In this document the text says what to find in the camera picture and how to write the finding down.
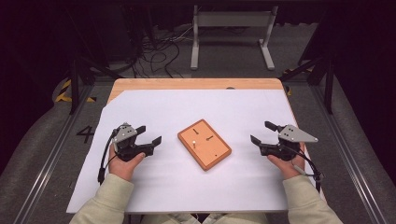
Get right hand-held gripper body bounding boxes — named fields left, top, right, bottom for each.
left=259, top=123, right=319, bottom=162

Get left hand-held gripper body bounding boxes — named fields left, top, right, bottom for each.
left=111, top=121, right=154, bottom=162

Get wooden photo frame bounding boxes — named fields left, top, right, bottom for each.
left=177, top=119, right=233, bottom=172

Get person's left hand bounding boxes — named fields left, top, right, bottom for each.
left=107, top=144, right=147, bottom=183

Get person's right hand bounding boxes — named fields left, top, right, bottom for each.
left=266, top=142, right=308, bottom=181

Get white paper sheet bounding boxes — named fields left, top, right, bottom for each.
left=65, top=89, right=316, bottom=215

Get black metal stand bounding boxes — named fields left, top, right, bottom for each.
left=279, top=50, right=338, bottom=116
left=65, top=54, right=123, bottom=116

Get yellow black hazard tape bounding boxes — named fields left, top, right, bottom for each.
left=54, top=78, right=97, bottom=104

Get person's legs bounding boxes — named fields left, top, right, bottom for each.
left=148, top=212, right=271, bottom=224

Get grey metal stand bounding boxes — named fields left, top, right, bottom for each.
left=190, top=5, right=279, bottom=71

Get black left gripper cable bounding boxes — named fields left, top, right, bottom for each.
left=97, top=129, right=120, bottom=186

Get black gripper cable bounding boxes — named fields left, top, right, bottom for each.
left=97, top=129, right=120, bottom=186
left=289, top=145, right=324, bottom=193

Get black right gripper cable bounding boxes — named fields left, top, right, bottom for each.
left=289, top=145, right=324, bottom=193

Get aluminium floor rail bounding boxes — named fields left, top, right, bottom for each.
left=12, top=83, right=95, bottom=224
left=310, top=83, right=390, bottom=224

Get bundle of black floor cables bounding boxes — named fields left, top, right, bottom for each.
left=132, top=26, right=194, bottom=79

